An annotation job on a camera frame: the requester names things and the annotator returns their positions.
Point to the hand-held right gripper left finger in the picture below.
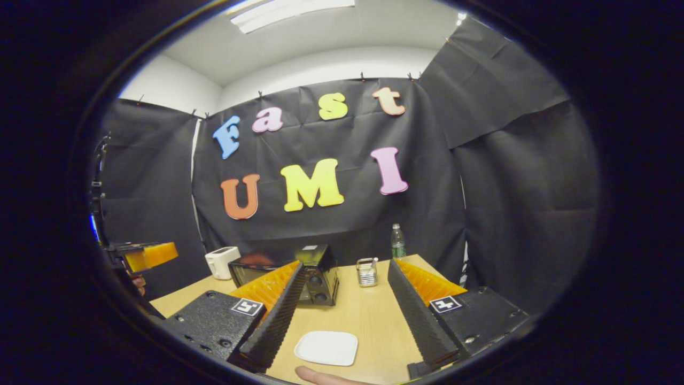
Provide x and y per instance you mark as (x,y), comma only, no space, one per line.
(272,326)

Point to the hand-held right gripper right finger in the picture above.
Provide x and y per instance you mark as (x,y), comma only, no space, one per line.
(419,321)

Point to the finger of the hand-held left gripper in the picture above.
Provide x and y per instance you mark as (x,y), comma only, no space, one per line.
(155,255)

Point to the black electric oven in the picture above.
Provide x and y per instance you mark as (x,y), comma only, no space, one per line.
(320,278)

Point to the white plate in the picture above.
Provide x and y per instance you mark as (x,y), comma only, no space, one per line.
(326,347)

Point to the white toaster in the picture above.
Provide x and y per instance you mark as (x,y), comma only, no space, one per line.
(222,262)

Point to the green label water bottle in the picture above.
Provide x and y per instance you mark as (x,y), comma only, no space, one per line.
(398,246)

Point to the black backdrop cloth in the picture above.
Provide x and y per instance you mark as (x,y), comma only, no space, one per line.
(331,230)

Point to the long ceiling light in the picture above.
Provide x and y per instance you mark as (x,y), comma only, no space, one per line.
(288,13)

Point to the small ceiling light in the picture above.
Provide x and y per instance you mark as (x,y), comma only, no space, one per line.
(460,18)

